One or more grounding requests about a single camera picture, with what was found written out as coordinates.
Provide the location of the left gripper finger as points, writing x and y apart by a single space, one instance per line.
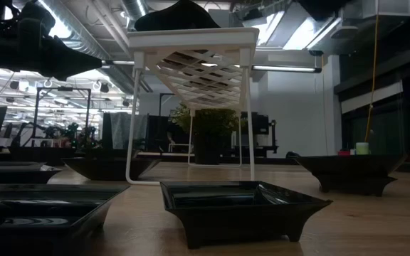
69 62

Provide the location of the black wavy square plate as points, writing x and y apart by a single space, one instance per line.
109 169
176 17

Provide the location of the black small square plate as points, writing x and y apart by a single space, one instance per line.
41 227
351 170
240 220

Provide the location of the black leaf-shaped plate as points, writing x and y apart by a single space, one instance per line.
13 174

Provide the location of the long ceiling light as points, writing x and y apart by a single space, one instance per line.
283 68

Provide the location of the green cup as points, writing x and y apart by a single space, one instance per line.
362 148

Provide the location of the green artificial potted plant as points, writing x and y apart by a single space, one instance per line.
208 124

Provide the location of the silver ceiling duct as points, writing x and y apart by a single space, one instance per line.
91 49

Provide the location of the black frame rig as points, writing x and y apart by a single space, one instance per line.
64 89

